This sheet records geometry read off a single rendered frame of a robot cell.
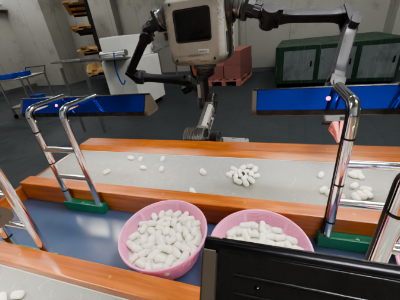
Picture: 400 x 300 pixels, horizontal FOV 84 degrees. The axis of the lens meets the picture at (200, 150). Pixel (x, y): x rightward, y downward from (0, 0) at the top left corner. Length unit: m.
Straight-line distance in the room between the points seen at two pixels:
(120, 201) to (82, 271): 0.32
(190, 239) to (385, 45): 5.00
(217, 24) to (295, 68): 4.02
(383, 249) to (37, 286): 0.78
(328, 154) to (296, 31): 6.37
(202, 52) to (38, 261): 1.11
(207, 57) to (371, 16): 6.43
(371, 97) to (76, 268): 0.90
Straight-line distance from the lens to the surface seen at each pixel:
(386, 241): 0.45
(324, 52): 5.17
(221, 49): 1.28
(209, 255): 0.22
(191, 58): 1.33
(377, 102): 0.74
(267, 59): 7.42
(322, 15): 1.37
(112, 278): 0.68
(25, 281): 0.85
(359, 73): 5.33
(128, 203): 0.94
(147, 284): 0.64
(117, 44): 4.50
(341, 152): 0.62
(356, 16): 1.37
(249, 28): 7.43
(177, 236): 0.73
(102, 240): 0.91
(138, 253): 0.73
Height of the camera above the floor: 1.28
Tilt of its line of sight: 28 degrees down
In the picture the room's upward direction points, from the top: 7 degrees counter-clockwise
